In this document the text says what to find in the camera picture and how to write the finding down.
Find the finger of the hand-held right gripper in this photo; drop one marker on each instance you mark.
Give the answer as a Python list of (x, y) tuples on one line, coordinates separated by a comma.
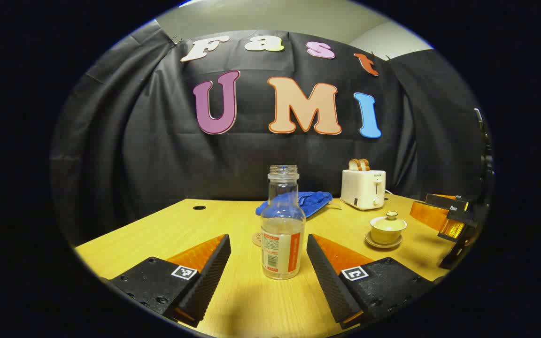
[(446, 202), (430, 215)]

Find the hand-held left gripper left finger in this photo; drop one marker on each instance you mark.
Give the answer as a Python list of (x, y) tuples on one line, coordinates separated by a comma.
[(209, 277)]

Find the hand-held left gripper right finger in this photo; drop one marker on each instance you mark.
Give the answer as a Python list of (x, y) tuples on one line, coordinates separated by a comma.
[(329, 277)]

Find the white ceramic teacup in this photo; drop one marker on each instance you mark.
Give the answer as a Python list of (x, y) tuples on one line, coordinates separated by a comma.
[(387, 234)]

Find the round wooden coaster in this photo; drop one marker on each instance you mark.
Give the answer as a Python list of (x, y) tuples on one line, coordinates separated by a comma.
[(256, 239)]

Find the clear glass water bottle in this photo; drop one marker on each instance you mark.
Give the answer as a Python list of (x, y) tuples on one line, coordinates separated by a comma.
[(282, 234)]

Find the white ceramic saucer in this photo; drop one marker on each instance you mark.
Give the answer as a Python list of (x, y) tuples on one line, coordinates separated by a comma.
[(383, 245)]

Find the white toaster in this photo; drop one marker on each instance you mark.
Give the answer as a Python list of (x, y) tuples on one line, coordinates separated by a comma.
[(359, 190)]

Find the blue towel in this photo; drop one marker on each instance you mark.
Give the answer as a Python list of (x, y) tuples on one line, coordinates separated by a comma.
[(313, 202)]

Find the bread slice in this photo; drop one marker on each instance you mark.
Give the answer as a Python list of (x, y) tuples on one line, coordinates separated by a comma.
[(354, 165), (365, 164)]

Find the black backdrop cloth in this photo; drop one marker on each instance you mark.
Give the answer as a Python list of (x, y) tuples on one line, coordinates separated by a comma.
[(158, 155)]

